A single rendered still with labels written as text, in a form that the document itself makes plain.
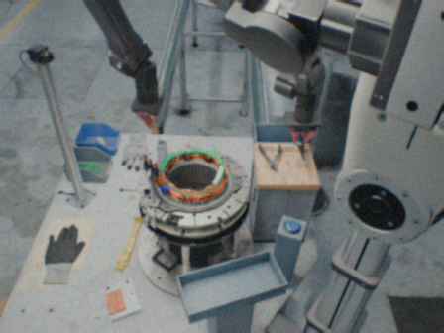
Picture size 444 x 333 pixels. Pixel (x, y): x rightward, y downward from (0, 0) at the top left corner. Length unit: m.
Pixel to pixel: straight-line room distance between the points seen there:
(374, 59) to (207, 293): 0.78
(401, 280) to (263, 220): 1.29
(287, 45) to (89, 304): 1.10
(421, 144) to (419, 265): 2.05
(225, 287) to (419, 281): 1.64
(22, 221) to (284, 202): 1.83
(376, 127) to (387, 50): 0.24
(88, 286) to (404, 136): 1.08
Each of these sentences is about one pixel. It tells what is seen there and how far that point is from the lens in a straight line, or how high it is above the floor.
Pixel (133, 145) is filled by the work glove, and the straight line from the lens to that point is 1.80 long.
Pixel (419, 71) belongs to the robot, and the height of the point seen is 1.77.
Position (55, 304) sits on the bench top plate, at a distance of 1.39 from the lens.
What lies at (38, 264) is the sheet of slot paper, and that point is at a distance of 1.50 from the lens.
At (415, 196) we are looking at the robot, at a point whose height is 1.49.
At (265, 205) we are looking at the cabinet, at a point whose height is 0.97.
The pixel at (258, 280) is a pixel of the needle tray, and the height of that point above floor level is 1.03.
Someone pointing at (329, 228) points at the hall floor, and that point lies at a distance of 2.59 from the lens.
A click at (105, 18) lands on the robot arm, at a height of 1.62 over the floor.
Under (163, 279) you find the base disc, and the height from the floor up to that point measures 0.80.
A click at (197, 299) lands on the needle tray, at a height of 1.03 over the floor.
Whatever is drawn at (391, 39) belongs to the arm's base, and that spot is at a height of 1.79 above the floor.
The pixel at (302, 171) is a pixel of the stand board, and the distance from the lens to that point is 1.30.
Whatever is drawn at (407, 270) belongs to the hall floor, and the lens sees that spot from 2.56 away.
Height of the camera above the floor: 1.93
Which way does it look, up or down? 42 degrees down
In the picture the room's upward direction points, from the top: 2 degrees clockwise
